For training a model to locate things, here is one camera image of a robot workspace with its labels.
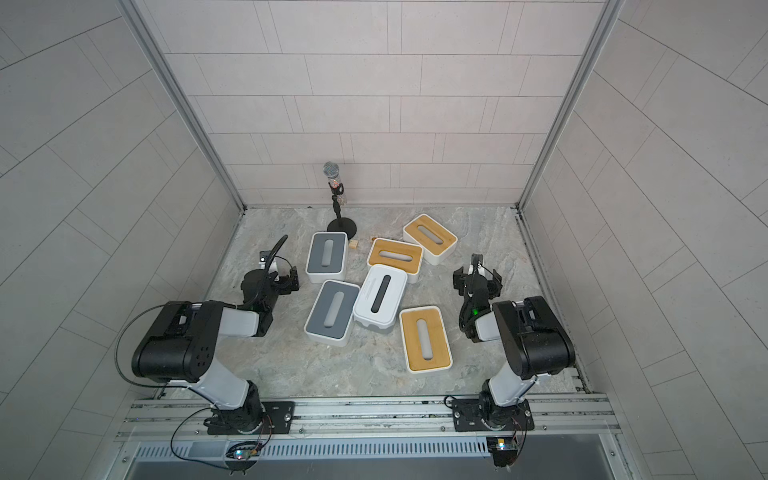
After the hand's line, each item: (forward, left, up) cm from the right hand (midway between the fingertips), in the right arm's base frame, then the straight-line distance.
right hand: (478, 265), depth 94 cm
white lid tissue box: (-12, +32, +4) cm, 34 cm away
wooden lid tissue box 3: (-21, +19, -4) cm, 29 cm away
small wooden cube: (+14, +41, -2) cm, 43 cm away
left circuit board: (-45, +63, -1) cm, 77 cm away
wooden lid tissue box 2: (+9, +11, 0) cm, 15 cm away
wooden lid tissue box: (+6, +25, -1) cm, 26 cm away
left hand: (+4, +62, +2) cm, 62 cm away
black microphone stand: (+22, +46, 0) cm, 51 cm away
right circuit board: (-47, +4, -6) cm, 47 cm away
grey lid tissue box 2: (-13, +47, -2) cm, 48 cm away
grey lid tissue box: (+6, +49, +1) cm, 49 cm away
